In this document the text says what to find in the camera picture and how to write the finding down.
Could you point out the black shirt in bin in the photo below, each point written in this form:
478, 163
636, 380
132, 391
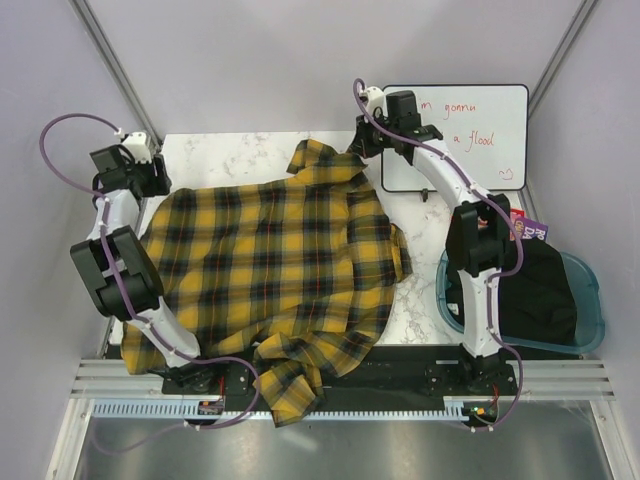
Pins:
536, 303

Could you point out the aluminium frame rails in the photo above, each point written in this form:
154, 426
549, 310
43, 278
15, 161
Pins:
544, 380

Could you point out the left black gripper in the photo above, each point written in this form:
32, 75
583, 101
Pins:
161, 185

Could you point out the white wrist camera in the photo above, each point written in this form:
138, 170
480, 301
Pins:
139, 145
371, 99

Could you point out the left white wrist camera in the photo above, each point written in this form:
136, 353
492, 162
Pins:
139, 145

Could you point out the white slotted cable duct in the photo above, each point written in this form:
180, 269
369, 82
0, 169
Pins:
192, 410

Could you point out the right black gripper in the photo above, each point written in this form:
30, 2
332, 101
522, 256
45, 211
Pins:
361, 143

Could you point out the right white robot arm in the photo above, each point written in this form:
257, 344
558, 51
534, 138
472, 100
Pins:
479, 232

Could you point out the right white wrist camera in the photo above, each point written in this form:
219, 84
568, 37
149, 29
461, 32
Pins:
371, 99

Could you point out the yellow plaid flannel shirt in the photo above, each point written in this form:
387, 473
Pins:
301, 270

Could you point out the teal plastic bin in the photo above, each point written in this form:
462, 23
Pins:
590, 326

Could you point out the white dry-erase board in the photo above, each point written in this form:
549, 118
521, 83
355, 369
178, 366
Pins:
485, 127

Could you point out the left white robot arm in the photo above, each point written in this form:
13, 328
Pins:
116, 270

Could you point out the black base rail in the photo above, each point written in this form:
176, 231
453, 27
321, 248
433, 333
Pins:
434, 372

